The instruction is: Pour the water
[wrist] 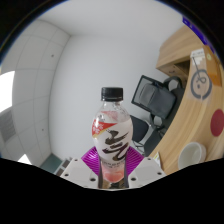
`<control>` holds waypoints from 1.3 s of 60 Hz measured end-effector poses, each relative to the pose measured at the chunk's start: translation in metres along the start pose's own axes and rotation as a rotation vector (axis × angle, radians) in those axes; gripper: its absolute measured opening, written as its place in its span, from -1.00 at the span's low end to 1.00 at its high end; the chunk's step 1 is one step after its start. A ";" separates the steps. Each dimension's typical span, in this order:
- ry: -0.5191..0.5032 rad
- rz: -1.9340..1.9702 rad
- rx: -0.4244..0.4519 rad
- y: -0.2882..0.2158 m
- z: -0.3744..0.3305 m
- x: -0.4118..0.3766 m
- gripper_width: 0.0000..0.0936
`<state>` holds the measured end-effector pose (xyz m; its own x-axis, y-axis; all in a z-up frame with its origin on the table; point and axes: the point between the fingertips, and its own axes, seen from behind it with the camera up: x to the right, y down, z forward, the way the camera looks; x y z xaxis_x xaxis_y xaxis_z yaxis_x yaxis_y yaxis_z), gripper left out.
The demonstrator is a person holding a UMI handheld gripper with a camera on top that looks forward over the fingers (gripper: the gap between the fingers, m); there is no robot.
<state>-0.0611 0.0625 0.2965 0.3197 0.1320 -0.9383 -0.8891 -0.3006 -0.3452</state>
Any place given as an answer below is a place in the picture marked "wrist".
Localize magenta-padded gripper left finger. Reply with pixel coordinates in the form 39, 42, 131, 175
60, 147, 101, 190

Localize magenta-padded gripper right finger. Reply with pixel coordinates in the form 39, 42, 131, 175
124, 146, 167, 190

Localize pink drink bottle black cap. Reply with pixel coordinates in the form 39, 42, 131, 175
91, 87, 133, 190

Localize ceiling light panel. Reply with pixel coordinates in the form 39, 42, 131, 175
16, 153, 33, 166
0, 70, 16, 114

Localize grey mesh office chair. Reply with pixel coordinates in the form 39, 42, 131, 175
130, 74, 185, 134

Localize ceiling air vent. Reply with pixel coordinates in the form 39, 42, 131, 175
0, 109, 17, 141

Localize flat round red coaster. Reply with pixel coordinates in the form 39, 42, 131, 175
210, 108, 224, 137

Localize wooden side desk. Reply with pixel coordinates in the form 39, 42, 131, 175
155, 24, 209, 81

